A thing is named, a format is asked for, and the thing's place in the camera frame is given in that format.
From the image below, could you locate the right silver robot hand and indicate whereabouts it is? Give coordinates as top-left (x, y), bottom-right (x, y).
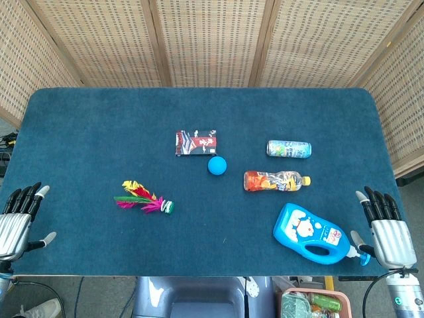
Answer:
top-left (350, 185), bottom-right (418, 269)

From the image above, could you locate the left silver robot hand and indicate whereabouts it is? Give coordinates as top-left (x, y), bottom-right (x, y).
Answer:
top-left (0, 182), bottom-right (57, 262)

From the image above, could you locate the colourful feather shuttlecock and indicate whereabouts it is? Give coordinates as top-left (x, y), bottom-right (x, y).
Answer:
top-left (113, 180), bottom-right (176, 218)

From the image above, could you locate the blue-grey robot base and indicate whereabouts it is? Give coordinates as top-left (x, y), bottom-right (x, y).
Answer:
top-left (131, 276), bottom-right (276, 318)

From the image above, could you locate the blue detergent jug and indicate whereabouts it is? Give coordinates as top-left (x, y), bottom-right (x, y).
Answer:
top-left (272, 202), bottom-right (373, 266)

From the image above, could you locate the white sneaker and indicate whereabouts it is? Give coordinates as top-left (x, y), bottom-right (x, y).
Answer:
top-left (12, 297), bottom-right (63, 318)

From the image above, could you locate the pink basket with items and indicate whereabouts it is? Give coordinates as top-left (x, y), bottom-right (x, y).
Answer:
top-left (280, 287), bottom-right (352, 318)

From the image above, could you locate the orange tea plastic bottle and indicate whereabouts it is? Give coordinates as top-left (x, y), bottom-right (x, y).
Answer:
top-left (243, 170), bottom-right (312, 193)

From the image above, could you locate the green white drink can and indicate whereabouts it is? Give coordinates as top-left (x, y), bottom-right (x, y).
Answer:
top-left (266, 140), bottom-right (313, 159)

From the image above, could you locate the blue felt table mat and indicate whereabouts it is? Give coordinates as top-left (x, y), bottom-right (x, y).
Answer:
top-left (0, 87), bottom-right (407, 278)

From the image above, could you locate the blue ball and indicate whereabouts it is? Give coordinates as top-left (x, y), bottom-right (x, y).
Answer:
top-left (207, 156), bottom-right (228, 175)

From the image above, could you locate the red black printed box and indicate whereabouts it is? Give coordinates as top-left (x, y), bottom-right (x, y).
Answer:
top-left (174, 129), bottom-right (219, 158)

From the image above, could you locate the woven rattan folding screen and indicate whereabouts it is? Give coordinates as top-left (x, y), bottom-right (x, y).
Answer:
top-left (0, 0), bottom-right (424, 180)

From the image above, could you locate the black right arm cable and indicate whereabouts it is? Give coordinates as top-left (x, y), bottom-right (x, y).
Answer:
top-left (362, 270), bottom-right (403, 318)

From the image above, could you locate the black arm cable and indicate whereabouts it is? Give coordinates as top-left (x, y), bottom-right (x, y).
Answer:
top-left (9, 278), bottom-right (67, 318)
top-left (362, 270), bottom-right (403, 318)

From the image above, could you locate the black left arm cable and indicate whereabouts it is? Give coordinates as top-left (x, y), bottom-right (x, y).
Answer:
top-left (9, 278), bottom-right (67, 318)

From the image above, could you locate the black power strip with cables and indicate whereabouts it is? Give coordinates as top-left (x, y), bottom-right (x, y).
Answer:
top-left (0, 131), bottom-right (19, 176)

